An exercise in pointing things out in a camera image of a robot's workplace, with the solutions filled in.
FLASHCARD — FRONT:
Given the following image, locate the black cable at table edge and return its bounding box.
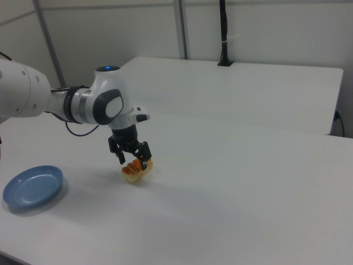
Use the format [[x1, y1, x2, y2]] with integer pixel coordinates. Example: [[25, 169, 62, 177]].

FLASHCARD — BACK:
[[334, 110, 346, 137]]

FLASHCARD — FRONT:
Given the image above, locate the orange glazed bread loaf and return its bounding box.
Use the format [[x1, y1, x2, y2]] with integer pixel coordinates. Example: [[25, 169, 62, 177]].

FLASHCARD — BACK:
[[121, 158, 154, 184]]

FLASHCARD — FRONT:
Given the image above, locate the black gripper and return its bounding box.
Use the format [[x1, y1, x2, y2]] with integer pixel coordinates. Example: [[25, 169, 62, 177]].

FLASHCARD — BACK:
[[108, 124, 153, 171]]

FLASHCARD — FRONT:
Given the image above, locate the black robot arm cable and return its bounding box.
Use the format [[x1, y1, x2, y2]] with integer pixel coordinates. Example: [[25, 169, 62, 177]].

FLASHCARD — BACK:
[[44, 86, 100, 137]]

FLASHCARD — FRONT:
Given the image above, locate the grey metal frame post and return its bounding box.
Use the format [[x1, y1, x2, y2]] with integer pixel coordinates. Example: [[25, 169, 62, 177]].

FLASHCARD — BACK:
[[32, 0, 67, 88], [173, 0, 191, 60]]

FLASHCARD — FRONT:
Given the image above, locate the black camera stand pole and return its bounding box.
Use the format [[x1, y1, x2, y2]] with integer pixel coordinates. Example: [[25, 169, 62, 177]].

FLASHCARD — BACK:
[[217, 0, 235, 67]]

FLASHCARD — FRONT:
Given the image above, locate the blue oval plate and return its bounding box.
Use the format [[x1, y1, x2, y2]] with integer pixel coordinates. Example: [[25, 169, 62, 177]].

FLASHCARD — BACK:
[[2, 165, 65, 209]]

